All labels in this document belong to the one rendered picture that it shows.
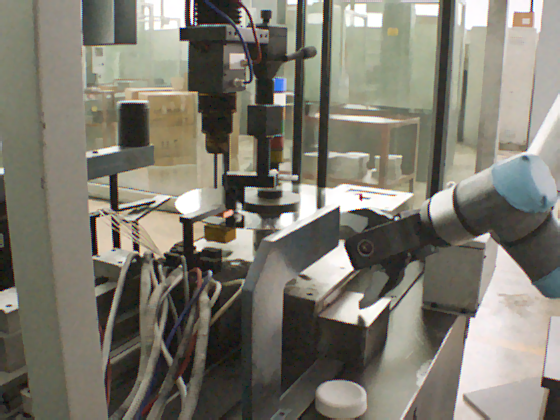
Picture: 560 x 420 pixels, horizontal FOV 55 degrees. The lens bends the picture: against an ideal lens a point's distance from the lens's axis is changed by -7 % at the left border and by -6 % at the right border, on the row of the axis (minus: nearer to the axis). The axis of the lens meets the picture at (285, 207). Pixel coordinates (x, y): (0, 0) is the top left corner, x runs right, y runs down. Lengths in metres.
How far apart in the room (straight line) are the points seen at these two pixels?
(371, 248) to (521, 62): 8.58
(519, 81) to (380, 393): 8.57
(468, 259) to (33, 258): 0.84
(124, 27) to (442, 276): 0.70
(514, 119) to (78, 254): 9.04
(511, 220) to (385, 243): 0.17
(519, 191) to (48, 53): 0.53
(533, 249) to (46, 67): 0.58
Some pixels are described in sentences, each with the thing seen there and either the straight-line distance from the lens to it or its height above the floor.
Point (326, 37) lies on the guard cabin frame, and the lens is 1.43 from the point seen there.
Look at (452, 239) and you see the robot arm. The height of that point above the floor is 0.98.
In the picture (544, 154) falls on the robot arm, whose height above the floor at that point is 1.08.
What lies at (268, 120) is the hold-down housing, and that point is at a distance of 0.88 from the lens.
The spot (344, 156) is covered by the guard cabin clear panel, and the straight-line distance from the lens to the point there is 1.43.
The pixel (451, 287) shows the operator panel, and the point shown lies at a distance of 1.09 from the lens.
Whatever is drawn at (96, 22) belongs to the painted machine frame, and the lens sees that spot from 0.87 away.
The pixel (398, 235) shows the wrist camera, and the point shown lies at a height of 0.97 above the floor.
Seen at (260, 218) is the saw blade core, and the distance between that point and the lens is 0.90.
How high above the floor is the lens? 1.19
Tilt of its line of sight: 15 degrees down
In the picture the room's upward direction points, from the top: 2 degrees clockwise
